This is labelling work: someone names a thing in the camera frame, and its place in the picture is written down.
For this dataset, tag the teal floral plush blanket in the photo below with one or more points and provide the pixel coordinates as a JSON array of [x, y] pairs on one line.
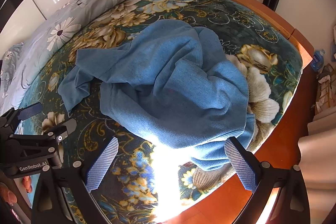
[[236, 24]]

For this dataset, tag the wooden bed frame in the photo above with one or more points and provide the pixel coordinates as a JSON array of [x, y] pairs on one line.
[[283, 134]]

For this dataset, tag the person's left hand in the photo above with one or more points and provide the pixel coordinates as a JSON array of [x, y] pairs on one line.
[[8, 193]]

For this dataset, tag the grey floral duvet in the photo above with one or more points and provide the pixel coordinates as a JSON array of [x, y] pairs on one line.
[[65, 27]]

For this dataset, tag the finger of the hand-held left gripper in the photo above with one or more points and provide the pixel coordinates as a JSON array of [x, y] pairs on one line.
[[30, 110], [65, 127]]

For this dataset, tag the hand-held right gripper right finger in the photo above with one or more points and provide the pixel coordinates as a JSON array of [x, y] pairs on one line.
[[240, 166]]

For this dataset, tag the blue detergent bottle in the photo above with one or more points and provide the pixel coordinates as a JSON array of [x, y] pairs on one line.
[[318, 58]]

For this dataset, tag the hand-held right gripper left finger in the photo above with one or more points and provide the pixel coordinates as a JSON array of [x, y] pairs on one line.
[[102, 166]]

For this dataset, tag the blue sweater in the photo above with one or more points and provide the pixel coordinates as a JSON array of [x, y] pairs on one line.
[[170, 87]]

